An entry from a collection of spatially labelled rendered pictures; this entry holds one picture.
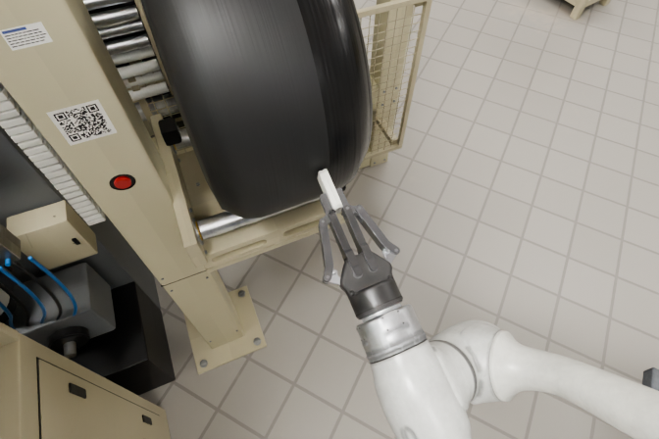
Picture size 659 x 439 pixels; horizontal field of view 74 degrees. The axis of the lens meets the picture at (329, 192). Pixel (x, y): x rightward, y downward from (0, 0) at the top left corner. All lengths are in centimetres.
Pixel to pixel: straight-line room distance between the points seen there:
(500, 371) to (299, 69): 52
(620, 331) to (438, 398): 156
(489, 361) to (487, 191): 158
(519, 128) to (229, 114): 211
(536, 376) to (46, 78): 81
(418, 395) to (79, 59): 65
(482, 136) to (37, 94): 209
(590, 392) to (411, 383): 21
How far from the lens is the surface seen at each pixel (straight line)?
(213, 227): 97
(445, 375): 66
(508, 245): 211
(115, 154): 86
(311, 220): 102
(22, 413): 99
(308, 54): 63
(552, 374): 71
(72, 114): 79
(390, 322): 63
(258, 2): 63
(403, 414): 64
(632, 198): 254
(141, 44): 120
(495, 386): 73
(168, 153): 108
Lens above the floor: 173
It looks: 55 degrees down
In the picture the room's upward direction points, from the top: straight up
